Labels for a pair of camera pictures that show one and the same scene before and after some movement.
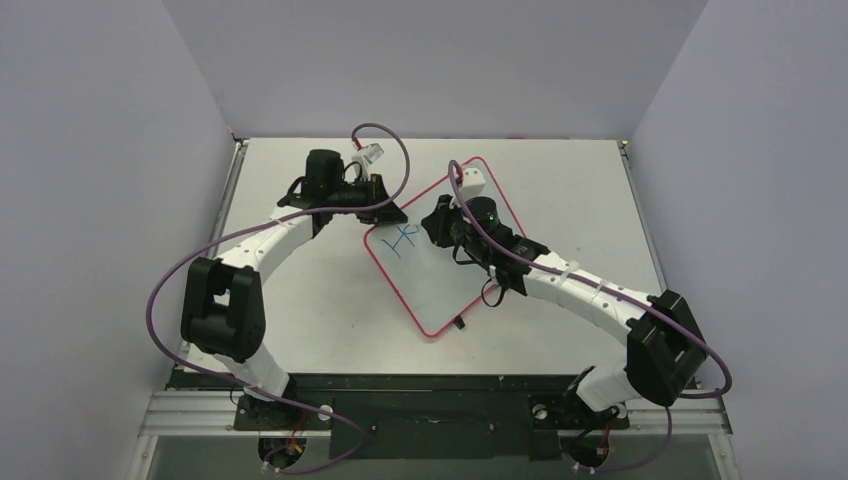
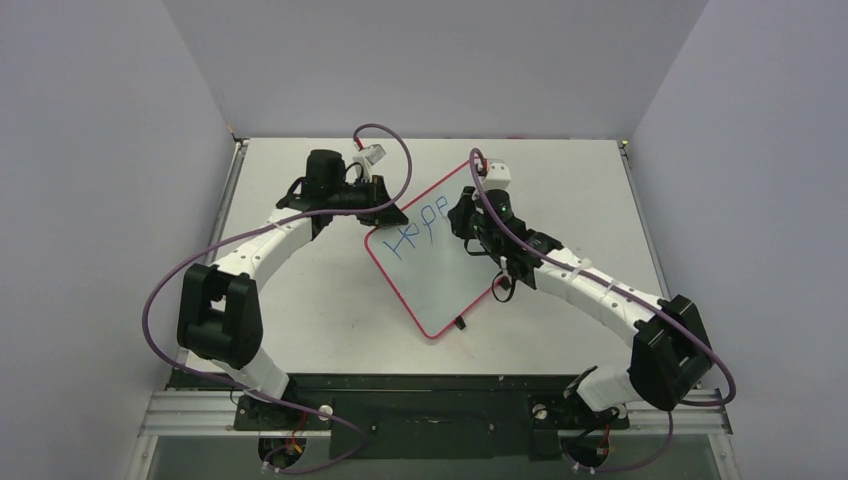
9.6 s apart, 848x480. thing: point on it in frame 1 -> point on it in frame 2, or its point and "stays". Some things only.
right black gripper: [440, 225] -> [468, 216]
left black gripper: [389, 214] stays
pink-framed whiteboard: [431, 284] stays
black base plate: [419, 417] stays
